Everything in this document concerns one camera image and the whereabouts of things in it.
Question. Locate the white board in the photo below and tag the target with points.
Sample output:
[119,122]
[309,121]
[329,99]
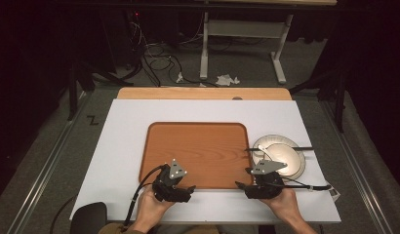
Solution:
[123,146]

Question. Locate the white plate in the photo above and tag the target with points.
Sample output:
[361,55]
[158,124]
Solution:
[269,139]

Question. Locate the brown clothing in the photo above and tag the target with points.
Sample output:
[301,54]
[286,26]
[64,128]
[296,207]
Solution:
[113,229]

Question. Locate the crumpled white paper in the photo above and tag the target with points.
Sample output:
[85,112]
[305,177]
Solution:
[226,80]

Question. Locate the white desk frame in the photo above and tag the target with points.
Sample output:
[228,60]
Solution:
[240,29]

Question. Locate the white spoon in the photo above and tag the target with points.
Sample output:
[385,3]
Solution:
[263,151]

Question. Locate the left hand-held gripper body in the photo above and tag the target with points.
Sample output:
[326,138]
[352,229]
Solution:
[168,190]

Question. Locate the black chair back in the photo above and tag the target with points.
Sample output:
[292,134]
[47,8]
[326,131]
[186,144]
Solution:
[89,219]

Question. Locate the person's left hand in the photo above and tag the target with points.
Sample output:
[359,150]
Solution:
[152,208]

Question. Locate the metal floor rail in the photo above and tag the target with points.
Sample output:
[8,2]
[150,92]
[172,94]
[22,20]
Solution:
[45,169]
[354,156]

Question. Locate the wooden tray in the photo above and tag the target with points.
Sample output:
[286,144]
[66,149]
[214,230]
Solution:
[198,152]

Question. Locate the white bowl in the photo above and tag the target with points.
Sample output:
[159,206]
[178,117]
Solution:
[286,156]

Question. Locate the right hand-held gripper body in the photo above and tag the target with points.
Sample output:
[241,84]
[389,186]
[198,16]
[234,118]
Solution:
[264,187]

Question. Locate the person's right hand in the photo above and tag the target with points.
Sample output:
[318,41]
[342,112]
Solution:
[284,204]

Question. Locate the black stand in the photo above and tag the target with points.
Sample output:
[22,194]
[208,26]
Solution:
[334,94]
[81,84]

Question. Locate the small white paper scrap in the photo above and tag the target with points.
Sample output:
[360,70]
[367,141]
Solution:
[179,78]

